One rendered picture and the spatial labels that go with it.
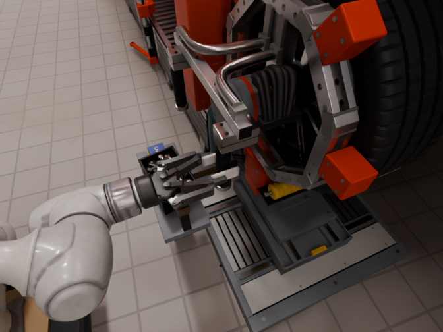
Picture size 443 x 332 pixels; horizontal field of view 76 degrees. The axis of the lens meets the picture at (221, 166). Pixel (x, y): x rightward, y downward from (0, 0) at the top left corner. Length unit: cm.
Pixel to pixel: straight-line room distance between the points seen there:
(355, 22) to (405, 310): 130
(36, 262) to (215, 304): 100
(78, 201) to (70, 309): 21
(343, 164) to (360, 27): 27
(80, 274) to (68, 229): 9
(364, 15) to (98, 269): 59
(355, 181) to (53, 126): 202
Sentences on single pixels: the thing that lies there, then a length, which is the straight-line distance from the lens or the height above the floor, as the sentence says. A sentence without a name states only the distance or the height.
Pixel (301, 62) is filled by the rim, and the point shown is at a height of 93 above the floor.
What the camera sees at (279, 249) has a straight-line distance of 133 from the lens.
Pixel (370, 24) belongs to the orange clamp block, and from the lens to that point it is 59.
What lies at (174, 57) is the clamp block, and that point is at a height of 94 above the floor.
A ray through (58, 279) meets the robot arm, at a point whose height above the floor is 96.
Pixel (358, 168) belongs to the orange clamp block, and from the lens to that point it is 67.
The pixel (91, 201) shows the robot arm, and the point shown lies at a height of 88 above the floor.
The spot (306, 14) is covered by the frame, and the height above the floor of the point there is 112.
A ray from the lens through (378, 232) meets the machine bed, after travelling 161.
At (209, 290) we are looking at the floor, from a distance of 141.
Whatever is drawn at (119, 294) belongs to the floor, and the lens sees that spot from 148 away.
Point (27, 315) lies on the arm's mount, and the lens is 125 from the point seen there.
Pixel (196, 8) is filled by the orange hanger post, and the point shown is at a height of 95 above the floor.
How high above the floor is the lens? 136
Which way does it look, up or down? 52 degrees down
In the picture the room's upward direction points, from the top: straight up
